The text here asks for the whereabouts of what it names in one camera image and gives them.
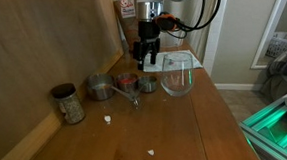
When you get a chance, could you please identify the small steel measuring cup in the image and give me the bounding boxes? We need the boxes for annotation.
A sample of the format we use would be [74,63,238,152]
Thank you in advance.
[132,74,160,104]

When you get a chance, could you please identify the orange cable connector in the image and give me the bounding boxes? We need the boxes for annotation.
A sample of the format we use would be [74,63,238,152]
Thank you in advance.
[154,12,182,33]

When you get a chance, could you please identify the wooden backboard panel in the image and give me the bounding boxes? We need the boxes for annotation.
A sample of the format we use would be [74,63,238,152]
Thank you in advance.
[0,0,131,160]

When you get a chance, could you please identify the white terry cloth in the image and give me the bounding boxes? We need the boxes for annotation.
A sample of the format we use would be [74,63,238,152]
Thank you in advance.
[141,48,204,74]

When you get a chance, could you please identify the aluminium frame with green light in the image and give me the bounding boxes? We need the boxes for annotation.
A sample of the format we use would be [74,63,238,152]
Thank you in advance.
[237,94,287,160]

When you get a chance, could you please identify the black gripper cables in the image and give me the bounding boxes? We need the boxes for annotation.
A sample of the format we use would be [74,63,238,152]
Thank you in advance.
[165,0,225,40]

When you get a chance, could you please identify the red gummy candy heap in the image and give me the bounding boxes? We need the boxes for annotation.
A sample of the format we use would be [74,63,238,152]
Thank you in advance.
[118,76,137,85]

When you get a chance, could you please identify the brown paper bag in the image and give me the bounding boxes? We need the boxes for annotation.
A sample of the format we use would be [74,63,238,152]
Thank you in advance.
[113,0,142,55]

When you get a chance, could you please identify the plaid blanket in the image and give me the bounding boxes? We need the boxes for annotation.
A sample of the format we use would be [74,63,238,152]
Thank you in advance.
[258,44,287,102]

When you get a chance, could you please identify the white laundry basket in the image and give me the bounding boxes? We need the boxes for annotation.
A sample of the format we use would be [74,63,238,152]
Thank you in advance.
[264,30,287,60]

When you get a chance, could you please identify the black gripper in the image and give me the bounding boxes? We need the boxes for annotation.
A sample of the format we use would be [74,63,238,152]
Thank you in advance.
[131,19,164,72]

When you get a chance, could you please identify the clear plastic container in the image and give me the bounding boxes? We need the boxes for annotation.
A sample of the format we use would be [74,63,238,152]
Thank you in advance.
[159,29,190,50]

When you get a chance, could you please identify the white door frame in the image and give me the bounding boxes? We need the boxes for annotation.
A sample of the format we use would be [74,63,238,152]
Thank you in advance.
[246,0,287,71]

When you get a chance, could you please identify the large steel measuring cup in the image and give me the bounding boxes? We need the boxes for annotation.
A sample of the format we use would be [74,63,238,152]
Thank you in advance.
[85,70,140,110]

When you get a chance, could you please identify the medium steel measuring cup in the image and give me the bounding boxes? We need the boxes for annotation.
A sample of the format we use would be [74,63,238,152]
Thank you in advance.
[115,71,141,105]

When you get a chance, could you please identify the white baseboard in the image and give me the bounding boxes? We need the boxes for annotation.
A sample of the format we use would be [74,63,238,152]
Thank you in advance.
[213,80,263,94]

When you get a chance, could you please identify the stemless clear glass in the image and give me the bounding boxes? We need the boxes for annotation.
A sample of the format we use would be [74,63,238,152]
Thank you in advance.
[158,50,197,99]

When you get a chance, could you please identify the spice jar with dark lid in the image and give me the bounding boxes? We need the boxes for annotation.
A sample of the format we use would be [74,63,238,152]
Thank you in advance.
[49,82,87,127]

